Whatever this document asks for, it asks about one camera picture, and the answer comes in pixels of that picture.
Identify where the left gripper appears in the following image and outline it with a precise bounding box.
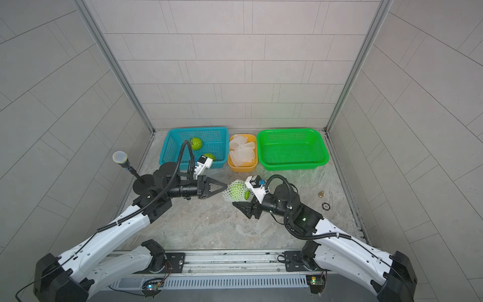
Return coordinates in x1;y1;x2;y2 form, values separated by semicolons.
165;177;226;200

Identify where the green custard apple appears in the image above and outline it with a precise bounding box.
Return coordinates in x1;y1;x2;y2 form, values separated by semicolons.
228;180;249;201
190;137;203;150

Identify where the white foam net sleeve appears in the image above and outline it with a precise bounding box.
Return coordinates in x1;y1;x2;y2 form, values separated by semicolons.
223;180;250;202

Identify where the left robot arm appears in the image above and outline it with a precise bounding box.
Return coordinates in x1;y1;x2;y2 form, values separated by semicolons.
30;140;228;301

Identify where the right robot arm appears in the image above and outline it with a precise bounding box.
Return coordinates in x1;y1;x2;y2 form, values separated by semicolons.
223;174;418;301

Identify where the white foam nets pile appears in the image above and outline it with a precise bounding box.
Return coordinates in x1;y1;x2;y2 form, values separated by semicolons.
229;135;257;168

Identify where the green custard apple in basket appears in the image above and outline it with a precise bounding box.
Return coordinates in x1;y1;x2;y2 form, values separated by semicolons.
190;137;203;150

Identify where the yellow plastic tub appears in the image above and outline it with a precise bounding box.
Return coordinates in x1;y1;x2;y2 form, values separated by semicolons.
227;133;259;173

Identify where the teal plastic basket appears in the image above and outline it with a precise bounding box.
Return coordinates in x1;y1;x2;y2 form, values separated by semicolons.
159;127;230;171

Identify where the green plastic basket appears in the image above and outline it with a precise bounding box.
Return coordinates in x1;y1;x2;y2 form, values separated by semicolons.
257;128;330;171

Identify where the microphone on black stand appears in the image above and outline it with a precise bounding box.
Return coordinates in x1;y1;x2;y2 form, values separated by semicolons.
112;151;154;195

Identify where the right circuit board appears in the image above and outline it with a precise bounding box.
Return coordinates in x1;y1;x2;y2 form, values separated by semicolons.
306;274;327;294

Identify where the circuit board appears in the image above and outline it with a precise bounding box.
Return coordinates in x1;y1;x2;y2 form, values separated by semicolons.
141;278;163;298
306;274;327;294

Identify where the left circuit board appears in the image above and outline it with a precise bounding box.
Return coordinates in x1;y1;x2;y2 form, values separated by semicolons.
141;278;163;298

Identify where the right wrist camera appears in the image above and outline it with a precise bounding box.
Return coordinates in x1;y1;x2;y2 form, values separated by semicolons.
245;176;269;204

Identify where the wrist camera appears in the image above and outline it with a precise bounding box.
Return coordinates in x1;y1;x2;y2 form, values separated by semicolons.
194;155;213;179
245;176;269;204

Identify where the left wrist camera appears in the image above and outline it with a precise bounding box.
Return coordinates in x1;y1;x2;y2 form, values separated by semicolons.
194;155;213;179

